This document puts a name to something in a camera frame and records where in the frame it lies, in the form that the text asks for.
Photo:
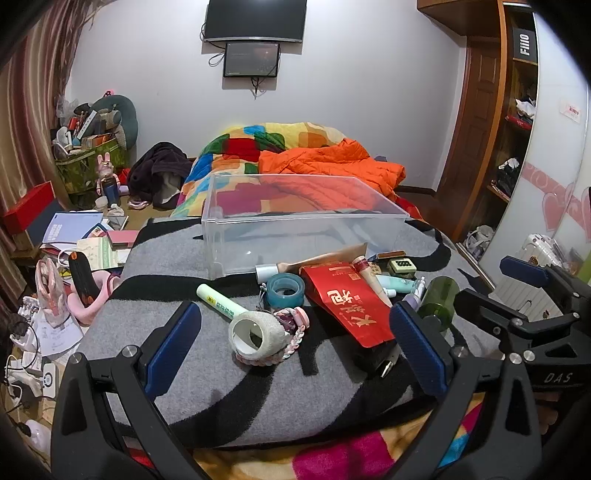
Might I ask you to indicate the dark purple clothing pile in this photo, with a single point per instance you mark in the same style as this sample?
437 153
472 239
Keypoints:
157 166

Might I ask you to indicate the purple spray bottle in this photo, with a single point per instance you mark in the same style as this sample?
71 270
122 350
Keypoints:
412 300

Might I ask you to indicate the brown wooden door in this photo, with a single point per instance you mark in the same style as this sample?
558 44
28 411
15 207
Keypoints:
475 138

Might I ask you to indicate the colourful patchwork quilt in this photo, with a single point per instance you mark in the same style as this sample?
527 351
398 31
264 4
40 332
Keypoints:
240 147

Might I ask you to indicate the teal clear tape roll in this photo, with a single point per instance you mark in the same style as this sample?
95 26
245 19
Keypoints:
273 295

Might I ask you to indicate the pink book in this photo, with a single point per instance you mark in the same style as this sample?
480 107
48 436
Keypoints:
122 237

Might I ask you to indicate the striped curtain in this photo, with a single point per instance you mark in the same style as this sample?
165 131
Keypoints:
27 115

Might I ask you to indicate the black rectangular device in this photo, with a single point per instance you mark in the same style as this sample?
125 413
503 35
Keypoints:
374 362

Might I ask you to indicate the black wall television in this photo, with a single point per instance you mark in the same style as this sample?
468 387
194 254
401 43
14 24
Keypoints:
254 18

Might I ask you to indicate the small dark blue box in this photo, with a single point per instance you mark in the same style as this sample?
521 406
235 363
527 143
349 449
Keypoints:
390 255

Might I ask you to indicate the dark green glass bottle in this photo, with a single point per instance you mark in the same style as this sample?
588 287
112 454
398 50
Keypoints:
438 300

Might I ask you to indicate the white printed papers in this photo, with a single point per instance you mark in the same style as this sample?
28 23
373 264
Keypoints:
57 334

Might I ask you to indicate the red foil packet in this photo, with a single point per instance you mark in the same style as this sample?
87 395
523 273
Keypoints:
351 309

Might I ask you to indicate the black tool with orange trim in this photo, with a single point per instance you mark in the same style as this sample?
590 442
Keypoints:
85 281

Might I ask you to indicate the clear plastic storage box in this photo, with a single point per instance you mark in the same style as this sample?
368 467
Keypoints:
221 249

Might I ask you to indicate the pink transparent bag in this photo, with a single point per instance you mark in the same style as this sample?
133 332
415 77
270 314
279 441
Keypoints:
48 286

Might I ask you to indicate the pale green stick tube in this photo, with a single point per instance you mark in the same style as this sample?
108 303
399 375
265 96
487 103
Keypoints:
214 301

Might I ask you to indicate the white suitcase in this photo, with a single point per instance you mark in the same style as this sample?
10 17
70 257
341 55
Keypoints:
540 251

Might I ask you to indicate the grey green neck pillow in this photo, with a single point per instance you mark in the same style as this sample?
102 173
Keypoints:
124 115

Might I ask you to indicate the wooden tool with pale cap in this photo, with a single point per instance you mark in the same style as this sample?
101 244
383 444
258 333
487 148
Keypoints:
318 261

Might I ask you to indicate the white gauze tape roll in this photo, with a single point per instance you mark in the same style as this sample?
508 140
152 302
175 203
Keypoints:
272 332

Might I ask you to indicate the colourful floral bedsheet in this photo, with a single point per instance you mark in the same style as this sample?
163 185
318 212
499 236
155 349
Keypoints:
346 457

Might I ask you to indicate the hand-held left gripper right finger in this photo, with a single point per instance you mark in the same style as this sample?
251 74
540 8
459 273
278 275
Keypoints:
415 346

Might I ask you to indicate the wooden wardrobe shelves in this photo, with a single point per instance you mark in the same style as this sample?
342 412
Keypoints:
521 147

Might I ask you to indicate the person's right hand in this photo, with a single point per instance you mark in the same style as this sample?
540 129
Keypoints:
551 420

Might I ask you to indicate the small white bottle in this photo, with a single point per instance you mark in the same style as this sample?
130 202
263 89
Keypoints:
390 291

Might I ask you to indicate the mint green tube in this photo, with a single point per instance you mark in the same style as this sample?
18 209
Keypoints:
397 282

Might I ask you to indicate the grey tablet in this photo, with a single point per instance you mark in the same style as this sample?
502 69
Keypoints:
117 222

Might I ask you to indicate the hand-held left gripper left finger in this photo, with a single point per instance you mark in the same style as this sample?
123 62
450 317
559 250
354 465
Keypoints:
173 341

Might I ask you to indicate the white charger device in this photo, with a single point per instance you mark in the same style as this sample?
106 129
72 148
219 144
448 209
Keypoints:
48 379

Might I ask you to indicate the small beige box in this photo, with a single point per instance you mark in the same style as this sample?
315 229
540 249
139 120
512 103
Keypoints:
376 267

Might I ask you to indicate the green cream booklet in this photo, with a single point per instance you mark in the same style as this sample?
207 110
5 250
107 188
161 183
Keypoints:
94 254

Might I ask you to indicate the white door with pink hearts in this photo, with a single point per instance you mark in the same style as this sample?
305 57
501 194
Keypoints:
554 152

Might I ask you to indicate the red box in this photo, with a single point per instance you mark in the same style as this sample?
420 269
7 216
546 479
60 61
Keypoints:
30 205

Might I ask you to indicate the orange down jacket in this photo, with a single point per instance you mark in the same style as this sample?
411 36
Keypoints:
323 161

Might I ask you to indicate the grey black patterned blanket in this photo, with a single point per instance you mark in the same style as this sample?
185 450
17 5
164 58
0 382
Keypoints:
207 369

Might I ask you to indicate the blue white booklet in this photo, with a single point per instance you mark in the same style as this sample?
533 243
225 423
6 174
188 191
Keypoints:
69 226

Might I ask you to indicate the beige tube with red cap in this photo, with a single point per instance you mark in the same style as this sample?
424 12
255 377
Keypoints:
371 281

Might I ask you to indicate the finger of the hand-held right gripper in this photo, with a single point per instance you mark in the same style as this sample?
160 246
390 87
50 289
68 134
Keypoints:
485 307
524 270

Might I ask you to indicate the small black wall monitor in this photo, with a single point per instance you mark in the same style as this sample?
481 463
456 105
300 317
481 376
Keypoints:
251 59

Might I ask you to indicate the pink rabbit figure bottle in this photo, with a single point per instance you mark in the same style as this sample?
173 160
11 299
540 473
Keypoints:
107 177

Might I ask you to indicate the green storage basket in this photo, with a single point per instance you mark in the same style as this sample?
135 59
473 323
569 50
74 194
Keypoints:
78 170

